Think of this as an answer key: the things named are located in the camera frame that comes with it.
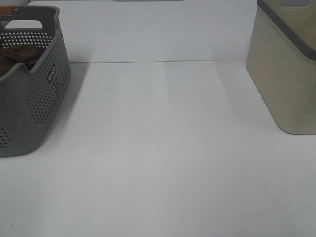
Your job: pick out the brown towel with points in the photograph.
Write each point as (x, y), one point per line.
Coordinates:
(24, 54)

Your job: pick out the grey perforated laundry basket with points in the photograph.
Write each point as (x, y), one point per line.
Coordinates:
(30, 99)

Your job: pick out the beige bin with grey rim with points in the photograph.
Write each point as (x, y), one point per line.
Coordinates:
(282, 62)

